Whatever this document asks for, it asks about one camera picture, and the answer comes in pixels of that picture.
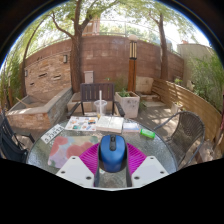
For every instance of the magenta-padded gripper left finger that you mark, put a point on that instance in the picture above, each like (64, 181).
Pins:
(75, 170)

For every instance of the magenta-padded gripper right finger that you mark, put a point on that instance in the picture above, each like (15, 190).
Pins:
(149, 170)

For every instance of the blue computer mouse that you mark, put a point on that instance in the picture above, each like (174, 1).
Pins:
(113, 153)

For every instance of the multicoloured pastel mouse pad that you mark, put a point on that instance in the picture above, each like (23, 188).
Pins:
(66, 150)

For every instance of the green tube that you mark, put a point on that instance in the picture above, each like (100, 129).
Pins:
(147, 133)

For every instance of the white license plate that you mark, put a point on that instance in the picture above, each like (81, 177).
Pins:
(52, 133)

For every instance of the small pale booklet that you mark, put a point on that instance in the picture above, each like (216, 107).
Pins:
(131, 127)

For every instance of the colourful picture sheet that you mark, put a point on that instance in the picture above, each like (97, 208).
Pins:
(81, 123)

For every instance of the brown wicker chair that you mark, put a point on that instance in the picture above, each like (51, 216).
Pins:
(188, 130)

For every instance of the raised stone garden bed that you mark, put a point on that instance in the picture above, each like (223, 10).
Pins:
(36, 115)

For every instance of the clear plastic cup with straw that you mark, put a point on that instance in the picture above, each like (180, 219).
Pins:
(100, 107)

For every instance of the concrete planter with plant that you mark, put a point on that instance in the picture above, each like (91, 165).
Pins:
(128, 105)

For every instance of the wooden slat fence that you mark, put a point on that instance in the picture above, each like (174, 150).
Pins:
(196, 106)

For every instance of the dark wooden slatted chair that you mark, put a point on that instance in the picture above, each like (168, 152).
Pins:
(93, 91)

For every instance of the white utility box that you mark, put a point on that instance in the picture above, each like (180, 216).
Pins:
(89, 77)

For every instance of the large forked tree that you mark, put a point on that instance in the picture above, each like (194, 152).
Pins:
(76, 60)

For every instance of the slim tree trunk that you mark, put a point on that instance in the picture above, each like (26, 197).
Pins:
(164, 53)

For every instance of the wooden garden lamp post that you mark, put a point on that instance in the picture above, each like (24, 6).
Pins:
(132, 70)

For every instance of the black wall lamp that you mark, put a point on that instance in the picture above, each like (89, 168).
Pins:
(65, 58)
(26, 73)

